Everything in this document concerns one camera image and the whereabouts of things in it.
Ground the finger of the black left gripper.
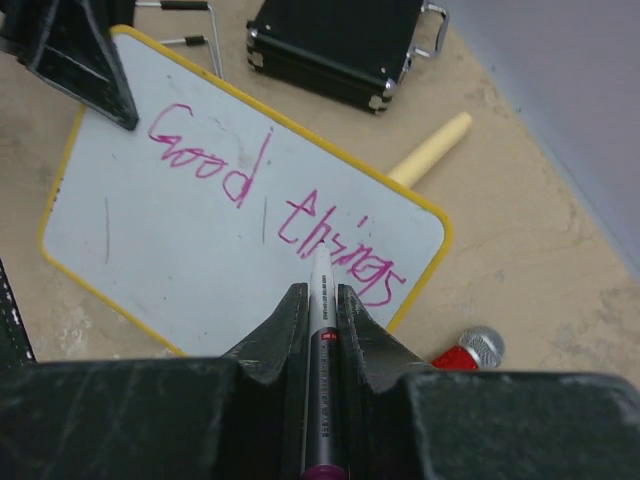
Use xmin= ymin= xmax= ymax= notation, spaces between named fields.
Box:
xmin=1 ymin=0 xmax=139 ymax=131

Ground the yellow framed whiteboard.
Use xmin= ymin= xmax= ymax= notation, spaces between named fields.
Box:
xmin=40 ymin=26 xmax=453 ymax=356

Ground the whiteboard metal stand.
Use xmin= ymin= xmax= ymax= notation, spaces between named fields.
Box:
xmin=134 ymin=0 xmax=224 ymax=79

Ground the black hard case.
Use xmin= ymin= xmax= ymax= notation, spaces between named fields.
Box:
xmin=246 ymin=0 xmax=449 ymax=114

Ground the white marker pen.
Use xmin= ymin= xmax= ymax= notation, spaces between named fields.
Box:
xmin=301 ymin=243 xmax=348 ymax=479

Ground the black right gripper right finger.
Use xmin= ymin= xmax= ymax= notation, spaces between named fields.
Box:
xmin=337 ymin=285 xmax=639 ymax=479

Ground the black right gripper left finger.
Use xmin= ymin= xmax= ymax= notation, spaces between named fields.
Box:
xmin=1 ymin=284 xmax=308 ymax=479

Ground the red glitter toy microphone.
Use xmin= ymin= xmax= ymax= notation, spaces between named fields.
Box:
xmin=431 ymin=326 xmax=506 ymax=370

